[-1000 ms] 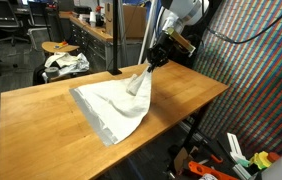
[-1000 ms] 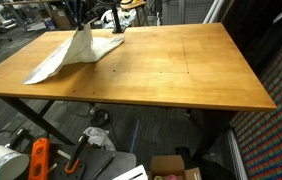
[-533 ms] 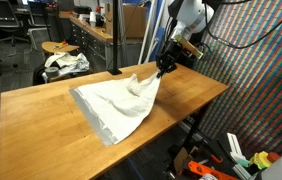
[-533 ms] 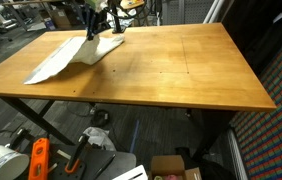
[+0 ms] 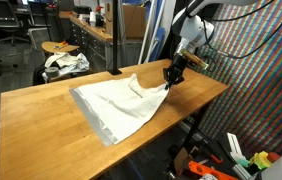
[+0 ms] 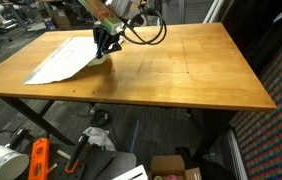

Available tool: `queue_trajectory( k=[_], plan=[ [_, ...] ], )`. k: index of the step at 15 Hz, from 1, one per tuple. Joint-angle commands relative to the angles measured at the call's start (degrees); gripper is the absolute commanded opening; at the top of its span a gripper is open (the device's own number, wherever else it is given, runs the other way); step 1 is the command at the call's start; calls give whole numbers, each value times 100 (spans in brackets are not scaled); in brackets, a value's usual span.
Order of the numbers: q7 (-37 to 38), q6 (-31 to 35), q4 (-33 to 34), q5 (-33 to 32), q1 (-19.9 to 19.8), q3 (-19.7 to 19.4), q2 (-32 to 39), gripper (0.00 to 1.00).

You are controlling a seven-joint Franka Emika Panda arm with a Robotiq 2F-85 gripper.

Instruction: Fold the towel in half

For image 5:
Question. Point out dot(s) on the white pipe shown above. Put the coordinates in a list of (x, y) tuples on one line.
[(157, 30), (147, 33)]

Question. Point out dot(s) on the black camera stand pole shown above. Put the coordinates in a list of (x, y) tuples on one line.
[(115, 36)]

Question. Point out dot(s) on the orange black bar clamp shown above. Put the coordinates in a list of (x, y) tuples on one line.
[(216, 157)]

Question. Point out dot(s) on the blue board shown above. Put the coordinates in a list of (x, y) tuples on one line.
[(159, 43)]

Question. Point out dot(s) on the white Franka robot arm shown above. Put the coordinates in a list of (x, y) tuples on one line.
[(194, 28)]

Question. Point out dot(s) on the crumpled white cloth pile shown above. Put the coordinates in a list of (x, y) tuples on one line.
[(69, 61)]

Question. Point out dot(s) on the red black bottle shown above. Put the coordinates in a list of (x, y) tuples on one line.
[(99, 15)]

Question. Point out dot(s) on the white cup stack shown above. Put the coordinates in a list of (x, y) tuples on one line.
[(92, 19)]

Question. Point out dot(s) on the grey duct tape roll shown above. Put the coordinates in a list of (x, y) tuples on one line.
[(52, 72)]

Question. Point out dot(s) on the white cloth towel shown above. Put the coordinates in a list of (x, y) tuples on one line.
[(121, 103)]

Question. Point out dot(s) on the olive wrist camera box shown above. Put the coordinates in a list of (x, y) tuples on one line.
[(194, 59)]

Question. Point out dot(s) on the large cardboard box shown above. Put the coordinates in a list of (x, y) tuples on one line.
[(131, 20)]

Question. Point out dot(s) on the orange spirit level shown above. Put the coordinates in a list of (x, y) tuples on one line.
[(211, 171)]

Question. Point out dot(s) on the yellow green plastic part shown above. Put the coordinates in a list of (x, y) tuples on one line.
[(260, 160)]

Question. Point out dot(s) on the yellow red small tool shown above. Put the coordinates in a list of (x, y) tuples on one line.
[(61, 44)]

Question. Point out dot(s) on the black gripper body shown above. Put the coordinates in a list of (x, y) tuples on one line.
[(177, 66)]

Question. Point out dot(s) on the white plastic bracket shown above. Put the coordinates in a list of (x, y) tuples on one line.
[(236, 146)]

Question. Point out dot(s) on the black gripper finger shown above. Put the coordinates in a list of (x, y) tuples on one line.
[(177, 80), (167, 80)]

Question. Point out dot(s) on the red cap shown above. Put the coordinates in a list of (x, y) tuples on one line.
[(273, 156)]

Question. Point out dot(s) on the small open cardboard box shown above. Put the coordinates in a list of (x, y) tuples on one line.
[(180, 160)]

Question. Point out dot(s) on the round wooden stool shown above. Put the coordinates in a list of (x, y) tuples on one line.
[(59, 49)]

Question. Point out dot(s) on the silver ribbed rail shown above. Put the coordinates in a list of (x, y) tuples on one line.
[(191, 131)]

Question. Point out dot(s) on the black table leg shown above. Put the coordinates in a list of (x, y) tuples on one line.
[(194, 130)]

